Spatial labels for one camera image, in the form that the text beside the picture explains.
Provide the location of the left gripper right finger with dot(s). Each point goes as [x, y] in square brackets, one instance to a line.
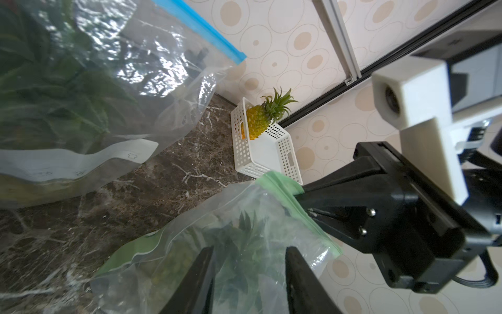
[304, 291]

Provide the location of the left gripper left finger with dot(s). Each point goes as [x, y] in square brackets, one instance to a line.
[195, 293]

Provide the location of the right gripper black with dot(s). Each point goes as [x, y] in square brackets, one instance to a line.
[383, 205]

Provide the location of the green-zip bag with pineapple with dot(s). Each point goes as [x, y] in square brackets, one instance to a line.
[249, 226]

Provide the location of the yellow pineapple green crown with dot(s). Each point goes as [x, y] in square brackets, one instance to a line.
[273, 109]

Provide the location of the blue-zip bag with pineapple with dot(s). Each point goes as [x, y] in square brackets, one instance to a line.
[90, 90]

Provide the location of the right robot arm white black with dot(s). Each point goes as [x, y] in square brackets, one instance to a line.
[474, 70]

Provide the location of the white perforated plastic basket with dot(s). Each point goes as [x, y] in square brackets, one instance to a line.
[273, 150]

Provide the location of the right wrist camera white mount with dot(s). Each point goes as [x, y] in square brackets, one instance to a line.
[413, 95]

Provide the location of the horizontal aluminium frame bar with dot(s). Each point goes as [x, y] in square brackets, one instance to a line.
[332, 20]

